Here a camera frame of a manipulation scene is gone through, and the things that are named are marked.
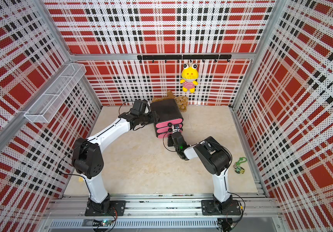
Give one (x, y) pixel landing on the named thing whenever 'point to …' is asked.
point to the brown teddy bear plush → (182, 101)
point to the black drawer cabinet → (169, 114)
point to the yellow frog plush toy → (189, 74)
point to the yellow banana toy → (81, 179)
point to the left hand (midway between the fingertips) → (159, 117)
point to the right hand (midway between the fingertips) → (171, 134)
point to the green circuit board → (106, 222)
